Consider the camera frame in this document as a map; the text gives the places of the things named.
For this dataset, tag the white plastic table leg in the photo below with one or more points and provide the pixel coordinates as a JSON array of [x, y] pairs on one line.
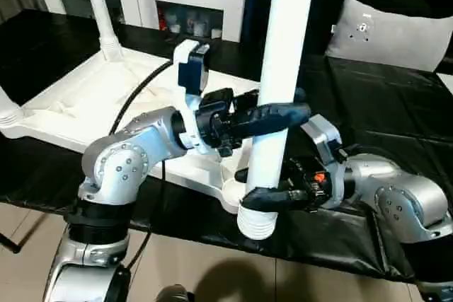
[[283, 33], [8, 111], [104, 15]]

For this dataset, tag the white plastic table top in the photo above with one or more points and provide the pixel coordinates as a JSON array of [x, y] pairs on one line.
[[88, 104]]

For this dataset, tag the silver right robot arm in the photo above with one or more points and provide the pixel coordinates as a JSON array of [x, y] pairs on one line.
[[407, 196]]

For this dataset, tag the black work mat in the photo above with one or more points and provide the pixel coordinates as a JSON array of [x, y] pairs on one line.
[[389, 104]]

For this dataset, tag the grey cushion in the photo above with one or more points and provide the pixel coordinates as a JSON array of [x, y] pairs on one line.
[[396, 36]]

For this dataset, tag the white flat board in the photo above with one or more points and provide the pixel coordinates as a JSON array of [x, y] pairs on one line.
[[446, 81]]

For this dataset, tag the black table support leg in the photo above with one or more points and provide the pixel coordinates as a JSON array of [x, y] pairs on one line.
[[8, 242]]

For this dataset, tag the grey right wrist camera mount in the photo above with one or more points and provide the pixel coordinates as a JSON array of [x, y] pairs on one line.
[[323, 132]]

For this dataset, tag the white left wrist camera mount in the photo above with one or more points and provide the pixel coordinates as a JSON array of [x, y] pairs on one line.
[[184, 54]]

